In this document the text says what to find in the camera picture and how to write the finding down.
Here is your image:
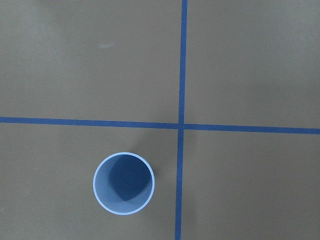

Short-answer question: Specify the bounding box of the blue plastic cup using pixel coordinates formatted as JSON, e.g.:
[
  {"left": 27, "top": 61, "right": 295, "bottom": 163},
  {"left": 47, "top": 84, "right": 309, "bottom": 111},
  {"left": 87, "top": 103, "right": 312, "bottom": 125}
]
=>
[{"left": 92, "top": 152, "right": 155, "bottom": 216}]

